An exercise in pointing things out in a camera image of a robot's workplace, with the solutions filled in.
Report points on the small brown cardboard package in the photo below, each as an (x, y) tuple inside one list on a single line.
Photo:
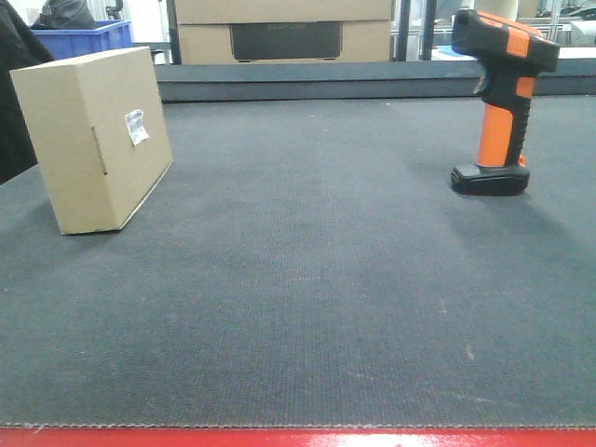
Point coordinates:
[(74, 110)]

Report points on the orange black barcode scanner gun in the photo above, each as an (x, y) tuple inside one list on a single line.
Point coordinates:
[(512, 55)]

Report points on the large cardboard box black print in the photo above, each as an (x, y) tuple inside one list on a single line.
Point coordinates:
[(234, 32)]

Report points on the dark grey table mat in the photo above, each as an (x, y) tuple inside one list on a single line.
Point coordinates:
[(307, 264)]

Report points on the white barcode label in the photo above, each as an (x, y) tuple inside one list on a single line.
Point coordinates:
[(135, 126)]

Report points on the raised grey conveyor ledge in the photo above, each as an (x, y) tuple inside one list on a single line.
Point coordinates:
[(317, 81)]

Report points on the blue plastic bin background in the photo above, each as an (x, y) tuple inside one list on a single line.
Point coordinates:
[(67, 43)]

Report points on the red metal table frame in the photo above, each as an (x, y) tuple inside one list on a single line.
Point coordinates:
[(39, 436)]

